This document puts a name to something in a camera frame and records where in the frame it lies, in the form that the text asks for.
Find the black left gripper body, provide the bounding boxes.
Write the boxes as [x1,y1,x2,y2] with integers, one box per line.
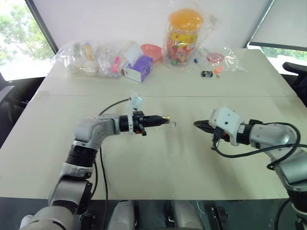
[132,110,151,137]

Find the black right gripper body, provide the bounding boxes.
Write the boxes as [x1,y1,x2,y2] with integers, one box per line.
[211,126,229,145]

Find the brass padlock with silver shackle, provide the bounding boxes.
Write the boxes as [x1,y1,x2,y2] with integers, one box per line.
[161,115,178,128]

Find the purple and white carton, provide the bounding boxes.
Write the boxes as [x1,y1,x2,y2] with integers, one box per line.
[120,55,154,84]

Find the pink plastic bowl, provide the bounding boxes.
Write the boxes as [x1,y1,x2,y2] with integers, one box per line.
[141,43,163,63]

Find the clear bag with pink items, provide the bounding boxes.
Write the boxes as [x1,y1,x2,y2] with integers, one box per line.
[95,41,139,79]

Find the clear bag with pink disc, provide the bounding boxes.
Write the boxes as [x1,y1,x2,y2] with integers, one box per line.
[198,46,248,73]

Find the orange-lidded jar of colourful beads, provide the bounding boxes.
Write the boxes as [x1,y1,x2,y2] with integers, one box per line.
[165,8,204,67]

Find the clear bag with yellow toy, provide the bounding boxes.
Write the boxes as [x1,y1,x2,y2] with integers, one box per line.
[55,40,99,78]

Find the grey rounded robot leg shell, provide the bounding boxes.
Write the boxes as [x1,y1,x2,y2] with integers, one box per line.
[172,200,205,230]
[107,200,136,230]

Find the clear bag around jar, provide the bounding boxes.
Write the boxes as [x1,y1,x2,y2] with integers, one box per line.
[162,7,218,72]

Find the black office chair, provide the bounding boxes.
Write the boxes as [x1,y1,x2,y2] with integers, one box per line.
[282,61,307,107]
[0,73,46,148]

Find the white roller blind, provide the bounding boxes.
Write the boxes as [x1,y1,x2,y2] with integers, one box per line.
[246,0,307,51]

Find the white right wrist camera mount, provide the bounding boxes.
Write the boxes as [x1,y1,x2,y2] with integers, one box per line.
[208,107,244,147]

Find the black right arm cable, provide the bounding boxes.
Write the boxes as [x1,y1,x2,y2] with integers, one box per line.
[210,122,302,171]

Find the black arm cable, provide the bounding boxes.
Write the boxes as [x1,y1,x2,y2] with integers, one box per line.
[92,97,132,230]
[210,122,302,171]

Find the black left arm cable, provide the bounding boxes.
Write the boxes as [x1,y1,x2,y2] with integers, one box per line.
[92,97,132,230]

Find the black window frame post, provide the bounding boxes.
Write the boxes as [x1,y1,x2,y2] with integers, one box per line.
[24,0,59,55]

